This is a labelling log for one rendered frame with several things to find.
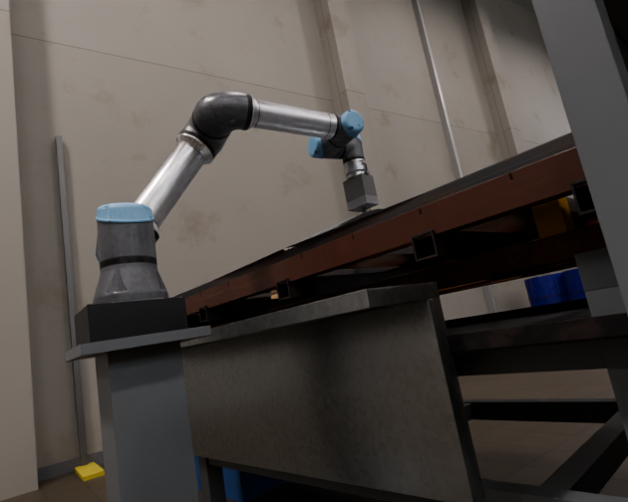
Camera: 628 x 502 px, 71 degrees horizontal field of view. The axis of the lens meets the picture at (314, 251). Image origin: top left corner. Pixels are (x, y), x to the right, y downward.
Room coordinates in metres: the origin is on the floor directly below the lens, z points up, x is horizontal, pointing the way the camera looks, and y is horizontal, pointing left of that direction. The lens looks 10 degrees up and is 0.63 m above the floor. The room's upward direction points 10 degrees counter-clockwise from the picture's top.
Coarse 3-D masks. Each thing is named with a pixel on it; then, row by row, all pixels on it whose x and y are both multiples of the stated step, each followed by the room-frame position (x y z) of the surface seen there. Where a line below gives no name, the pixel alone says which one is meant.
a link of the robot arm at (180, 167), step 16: (192, 112) 1.10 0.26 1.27; (192, 128) 1.12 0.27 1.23; (176, 144) 1.16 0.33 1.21; (192, 144) 1.12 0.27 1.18; (208, 144) 1.13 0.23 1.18; (176, 160) 1.10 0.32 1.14; (192, 160) 1.12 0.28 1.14; (208, 160) 1.17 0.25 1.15; (160, 176) 1.08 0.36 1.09; (176, 176) 1.09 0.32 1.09; (192, 176) 1.14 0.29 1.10; (144, 192) 1.07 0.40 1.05; (160, 192) 1.07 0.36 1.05; (176, 192) 1.10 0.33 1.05; (160, 208) 1.07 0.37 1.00; (160, 224) 1.11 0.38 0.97; (96, 256) 1.05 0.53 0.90
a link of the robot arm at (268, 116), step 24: (216, 96) 1.05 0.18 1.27; (240, 96) 1.06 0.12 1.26; (216, 120) 1.06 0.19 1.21; (240, 120) 1.07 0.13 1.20; (264, 120) 1.10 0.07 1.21; (288, 120) 1.13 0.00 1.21; (312, 120) 1.16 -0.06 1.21; (336, 120) 1.20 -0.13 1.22; (360, 120) 1.22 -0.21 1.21; (336, 144) 1.29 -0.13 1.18
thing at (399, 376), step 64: (384, 320) 0.88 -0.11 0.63; (192, 384) 1.50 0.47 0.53; (256, 384) 1.22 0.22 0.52; (320, 384) 1.04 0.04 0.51; (384, 384) 0.90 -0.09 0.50; (448, 384) 0.80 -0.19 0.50; (256, 448) 1.26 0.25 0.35; (320, 448) 1.06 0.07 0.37; (384, 448) 0.92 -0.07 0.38; (448, 448) 0.82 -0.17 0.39
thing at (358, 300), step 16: (384, 288) 0.72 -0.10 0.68; (400, 288) 0.75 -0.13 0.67; (416, 288) 0.78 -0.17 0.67; (432, 288) 0.81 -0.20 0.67; (320, 304) 0.77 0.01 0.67; (336, 304) 0.74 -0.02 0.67; (352, 304) 0.71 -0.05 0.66; (368, 304) 0.69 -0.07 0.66; (384, 304) 0.71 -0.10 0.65; (400, 304) 0.89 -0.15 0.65; (256, 320) 0.91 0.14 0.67; (272, 320) 0.87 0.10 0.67; (288, 320) 0.84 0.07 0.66; (304, 320) 0.80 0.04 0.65; (320, 320) 1.06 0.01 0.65; (208, 336) 1.06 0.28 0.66; (224, 336) 1.01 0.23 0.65; (240, 336) 1.32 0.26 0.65
